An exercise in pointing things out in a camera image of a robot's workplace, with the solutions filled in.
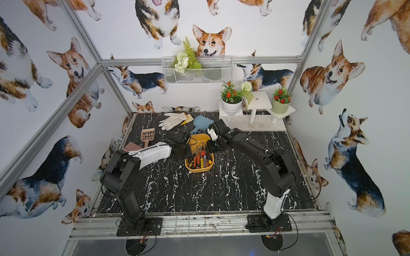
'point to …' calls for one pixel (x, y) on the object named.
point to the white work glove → (173, 120)
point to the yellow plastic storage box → (200, 158)
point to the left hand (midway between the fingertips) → (189, 150)
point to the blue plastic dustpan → (201, 122)
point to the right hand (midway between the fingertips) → (207, 147)
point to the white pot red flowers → (231, 109)
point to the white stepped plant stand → (257, 117)
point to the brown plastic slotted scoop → (147, 135)
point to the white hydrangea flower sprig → (246, 87)
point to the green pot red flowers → (281, 101)
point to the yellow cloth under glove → (189, 118)
